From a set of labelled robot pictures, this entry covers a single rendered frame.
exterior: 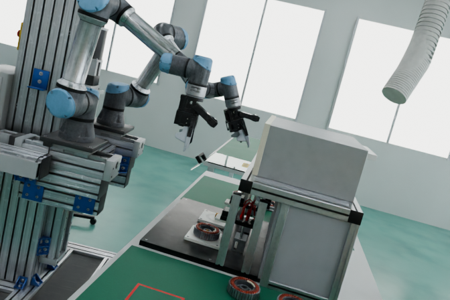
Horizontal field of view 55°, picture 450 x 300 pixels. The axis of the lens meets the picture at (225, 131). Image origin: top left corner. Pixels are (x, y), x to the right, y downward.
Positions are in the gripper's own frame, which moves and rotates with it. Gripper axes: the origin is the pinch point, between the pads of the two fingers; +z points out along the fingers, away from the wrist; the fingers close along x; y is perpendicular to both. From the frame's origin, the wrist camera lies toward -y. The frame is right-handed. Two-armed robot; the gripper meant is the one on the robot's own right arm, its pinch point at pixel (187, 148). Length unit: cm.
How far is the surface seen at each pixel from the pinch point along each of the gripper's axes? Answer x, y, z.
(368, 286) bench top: -8, -86, 40
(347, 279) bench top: -10, -77, 40
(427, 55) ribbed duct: -113, -124, -71
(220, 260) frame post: 9.8, -22.4, 36.6
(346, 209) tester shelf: 17, -60, 4
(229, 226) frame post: 9.8, -22.3, 22.8
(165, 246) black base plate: 6.1, -0.9, 38.1
